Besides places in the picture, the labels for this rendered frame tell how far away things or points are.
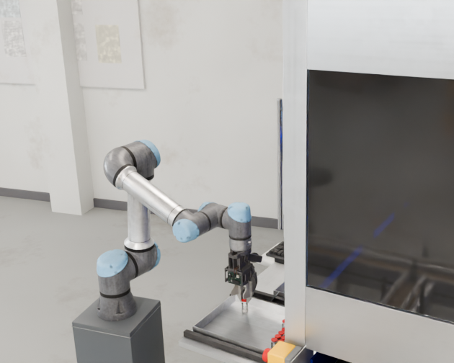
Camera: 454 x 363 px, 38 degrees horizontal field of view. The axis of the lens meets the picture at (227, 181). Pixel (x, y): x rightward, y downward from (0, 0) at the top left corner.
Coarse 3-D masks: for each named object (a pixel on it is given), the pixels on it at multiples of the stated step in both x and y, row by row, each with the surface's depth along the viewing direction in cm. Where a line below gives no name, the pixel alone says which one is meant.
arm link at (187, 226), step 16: (112, 160) 225; (128, 160) 227; (112, 176) 223; (128, 176) 221; (128, 192) 222; (144, 192) 217; (160, 192) 217; (160, 208) 214; (176, 208) 213; (176, 224) 208; (192, 224) 208; (208, 224) 213
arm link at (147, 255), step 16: (128, 144) 234; (144, 144) 236; (144, 160) 233; (160, 160) 240; (144, 176) 236; (128, 208) 244; (144, 208) 243; (128, 224) 247; (144, 224) 246; (128, 240) 250; (144, 240) 248; (144, 256) 249; (160, 256) 256; (144, 272) 252
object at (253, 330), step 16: (224, 304) 230; (240, 304) 234; (256, 304) 231; (272, 304) 227; (208, 320) 222; (224, 320) 224; (240, 320) 224; (256, 320) 223; (272, 320) 223; (224, 336) 208; (240, 336) 214; (256, 336) 214; (272, 336) 213
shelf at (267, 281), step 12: (276, 264) 262; (264, 276) 254; (276, 276) 253; (264, 288) 244; (192, 348) 211; (204, 348) 209; (216, 348) 209; (228, 360) 203; (240, 360) 202; (252, 360) 202
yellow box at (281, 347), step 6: (282, 342) 184; (276, 348) 181; (282, 348) 181; (288, 348) 181; (294, 348) 181; (300, 348) 181; (270, 354) 179; (276, 354) 178; (282, 354) 178; (288, 354) 178; (294, 354) 178; (270, 360) 180; (276, 360) 179; (282, 360) 177; (288, 360) 176
